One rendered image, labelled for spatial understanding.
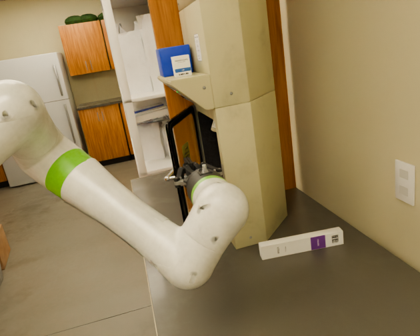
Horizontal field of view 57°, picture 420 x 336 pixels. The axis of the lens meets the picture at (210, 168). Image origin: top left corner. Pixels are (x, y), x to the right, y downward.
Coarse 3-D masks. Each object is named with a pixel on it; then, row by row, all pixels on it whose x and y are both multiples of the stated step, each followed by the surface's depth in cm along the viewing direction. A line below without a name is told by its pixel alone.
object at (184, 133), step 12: (192, 120) 139; (168, 132) 114; (180, 132) 125; (192, 132) 138; (180, 144) 124; (192, 144) 137; (180, 156) 123; (192, 156) 136; (180, 204) 121; (192, 204) 131
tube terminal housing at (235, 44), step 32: (224, 0) 104; (256, 0) 115; (192, 32) 119; (224, 32) 107; (256, 32) 116; (192, 64) 129; (224, 64) 109; (256, 64) 117; (224, 96) 112; (256, 96) 117; (224, 128) 114; (256, 128) 118; (224, 160) 117; (256, 160) 120; (256, 192) 123; (256, 224) 126
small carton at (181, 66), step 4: (176, 56) 117; (180, 56) 114; (184, 56) 114; (188, 56) 115; (172, 60) 116; (176, 60) 114; (180, 60) 114; (184, 60) 115; (188, 60) 115; (172, 64) 118; (176, 64) 115; (180, 64) 115; (184, 64) 115; (188, 64) 115; (176, 68) 115; (180, 68) 115; (184, 68) 115; (188, 68) 116; (176, 72) 115; (180, 72) 115; (184, 72) 116; (188, 72) 116; (176, 76) 116; (180, 76) 116
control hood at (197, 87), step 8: (160, 80) 131; (168, 80) 112; (176, 80) 107; (184, 80) 108; (192, 80) 108; (200, 80) 109; (208, 80) 109; (176, 88) 108; (184, 88) 108; (192, 88) 109; (200, 88) 109; (208, 88) 110; (192, 96) 109; (200, 96) 110; (208, 96) 110; (200, 104) 110; (208, 104) 111
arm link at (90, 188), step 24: (96, 168) 84; (72, 192) 81; (96, 192) 80; (120, 192) 81; (96, 216) 81; (120, 216) 79; (144, 216) 79; (144, 240) 77; (168, 240) 76; (192, 240) 74; (168, 264) 75; (192, 264) 73; (216, 264) 77; (192, 288) 76
